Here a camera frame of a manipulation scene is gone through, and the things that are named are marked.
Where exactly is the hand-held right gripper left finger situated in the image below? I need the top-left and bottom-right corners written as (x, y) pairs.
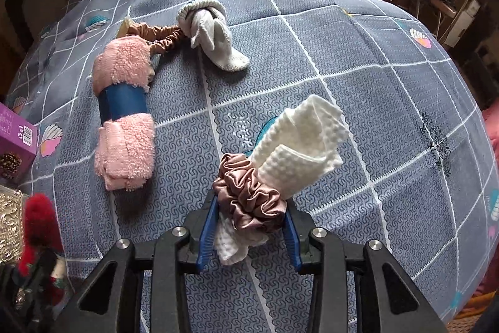
top-left (56, 196), bottom-right (219, 333)

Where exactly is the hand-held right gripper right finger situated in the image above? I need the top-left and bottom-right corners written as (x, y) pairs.
top-left (283, 210), bottom-right (449, 333)

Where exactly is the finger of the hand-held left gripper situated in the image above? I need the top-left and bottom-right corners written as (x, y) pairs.
top-left (0, 250), bottom-right (65, 333)

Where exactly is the red fluffy toy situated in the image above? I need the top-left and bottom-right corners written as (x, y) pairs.
top-left (16, 193), bottom-right (66, 304)

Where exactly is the brown satin scrunchie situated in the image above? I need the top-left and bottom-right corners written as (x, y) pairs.
top-left (212, 153), bottom-right (288, 233)

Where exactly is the white waffle cloth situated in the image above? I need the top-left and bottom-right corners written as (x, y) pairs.
top-left (212, 95), bottom-right (346, 267)

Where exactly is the grey knotted sock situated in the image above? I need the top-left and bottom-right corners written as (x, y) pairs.
top-left (177, 0), bottom-right (250, 71)

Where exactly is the ornate gold tissue box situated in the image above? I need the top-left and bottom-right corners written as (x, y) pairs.
top-left (0, 184), bottom-right (29, 264)

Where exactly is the purple tissue box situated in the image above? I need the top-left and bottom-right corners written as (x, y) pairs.
top-left (0, 101), bottom-right (40, 186)

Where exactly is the pink towel roll, blue band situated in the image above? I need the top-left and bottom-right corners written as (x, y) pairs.
top-left (91, 37), bottom-right (157, 192)

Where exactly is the grey checked leaf-print blanket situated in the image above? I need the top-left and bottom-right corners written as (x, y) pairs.
top-left (4, 0), bottom-right (499, 333)

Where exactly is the brown satin hair band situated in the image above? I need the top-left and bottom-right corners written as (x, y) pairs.
top-left (128, 22), bottom-right (185, 56)

